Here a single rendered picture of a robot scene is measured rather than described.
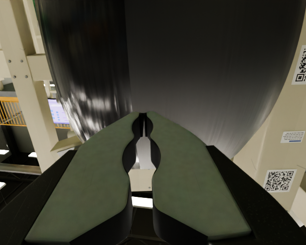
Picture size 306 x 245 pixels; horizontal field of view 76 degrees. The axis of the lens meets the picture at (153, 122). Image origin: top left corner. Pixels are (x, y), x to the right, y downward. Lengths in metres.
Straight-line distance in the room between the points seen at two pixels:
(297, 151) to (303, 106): 0.12
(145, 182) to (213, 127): 0.66
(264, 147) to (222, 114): 0.31
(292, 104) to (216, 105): 0.31
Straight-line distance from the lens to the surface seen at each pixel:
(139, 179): 0.86
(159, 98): 0.21
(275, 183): 0.62
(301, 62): 0.49
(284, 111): 0.51
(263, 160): 0.55
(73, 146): 0.98
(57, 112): 4.47
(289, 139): 0.55
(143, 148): 0.26
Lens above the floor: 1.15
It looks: 25 degrees up
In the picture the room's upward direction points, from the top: 179 degrees clockwise
